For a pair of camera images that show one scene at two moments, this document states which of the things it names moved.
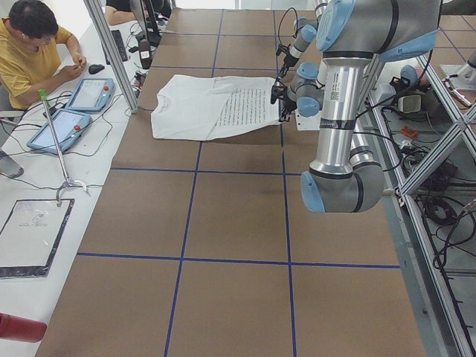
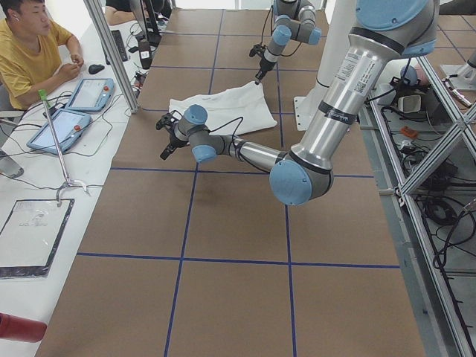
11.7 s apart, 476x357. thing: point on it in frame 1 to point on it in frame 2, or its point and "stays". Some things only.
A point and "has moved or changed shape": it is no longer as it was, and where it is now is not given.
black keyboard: x=120 y=43 stays
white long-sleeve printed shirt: x=197 y=108 has moved or changed shape
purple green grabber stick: x=68 y=182 stays
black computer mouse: x=94 y=68 stays
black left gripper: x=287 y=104 to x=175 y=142
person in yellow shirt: x=36 y=53 stays
